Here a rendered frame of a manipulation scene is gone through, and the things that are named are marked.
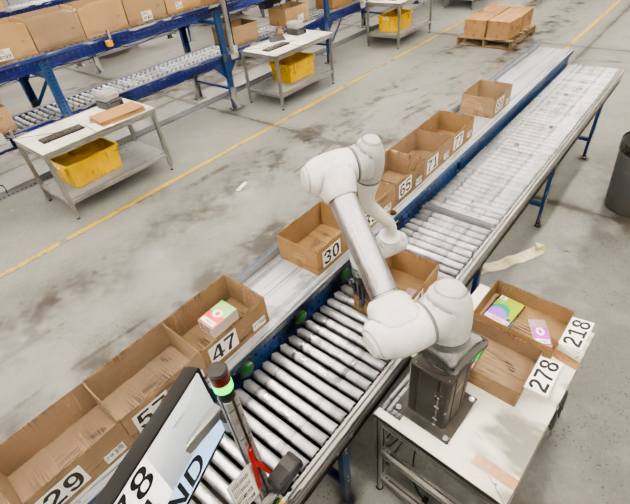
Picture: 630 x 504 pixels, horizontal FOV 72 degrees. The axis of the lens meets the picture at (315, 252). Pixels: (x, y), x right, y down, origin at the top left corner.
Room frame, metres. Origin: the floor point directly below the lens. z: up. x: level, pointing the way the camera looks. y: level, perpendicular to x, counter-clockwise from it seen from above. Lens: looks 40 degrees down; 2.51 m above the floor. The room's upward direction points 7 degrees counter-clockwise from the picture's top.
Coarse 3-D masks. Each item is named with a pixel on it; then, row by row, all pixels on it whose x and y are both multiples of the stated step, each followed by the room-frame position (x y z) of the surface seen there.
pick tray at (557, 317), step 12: (492, 288) 1.56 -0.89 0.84; (504, 288) 1.57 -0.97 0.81; (516, 288) 1.53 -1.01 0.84; (492, 300) 1.55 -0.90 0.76; (516, 300) 1.52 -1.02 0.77; (528, 300) 1.48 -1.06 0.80; (540, 300) 1.45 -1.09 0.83; (480, 312) 1.47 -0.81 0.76; (528, 312) 1.44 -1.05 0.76; (540, 312) 1.43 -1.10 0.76; (552, 312) 1.40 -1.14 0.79; (564, 312) 1.36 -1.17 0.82; (492, 324) 1.34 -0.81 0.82; (516, 324) 1.37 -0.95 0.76; (528, 324) 1.36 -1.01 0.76; (552, 324) 1.35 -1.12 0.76; (564, 324) 1.34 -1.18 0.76; (516, 336) 1.25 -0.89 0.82; (528, 336) 1.29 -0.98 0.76; (552, 336) 1.27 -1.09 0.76; (552, 348) 1.15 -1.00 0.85
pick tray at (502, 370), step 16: (480, 320) 1.35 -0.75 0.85; (496, 336) 1.29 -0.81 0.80; (512, 336) 1.24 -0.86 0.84; (496, 352) 1.22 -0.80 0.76; (512, 352) 1.21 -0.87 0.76; (528, 352) 1.18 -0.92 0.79; (480, 368) 1.15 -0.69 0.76; (496, 368) 1.14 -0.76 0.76; (512, 368) 1.13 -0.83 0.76; (528, 368) 1.12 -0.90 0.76; (480, 384) 1.05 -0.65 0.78; (496, 384) 1.01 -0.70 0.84; (512, 384) 1.05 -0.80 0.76; (512, 400) 0.96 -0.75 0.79
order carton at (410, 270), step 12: (408, 252) 1.83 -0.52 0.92; (396, 264) 1.88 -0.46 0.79; (408, 264) 1.82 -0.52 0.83; (420, 264) 1.77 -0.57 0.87; (432, 264) 1.73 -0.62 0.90; (396, 276) 1.81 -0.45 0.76; (408, 276) 1.80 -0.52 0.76; (420, 276) 1.77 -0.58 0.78; (432, 276) 1.65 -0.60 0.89; (420, 288) 1.55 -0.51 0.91
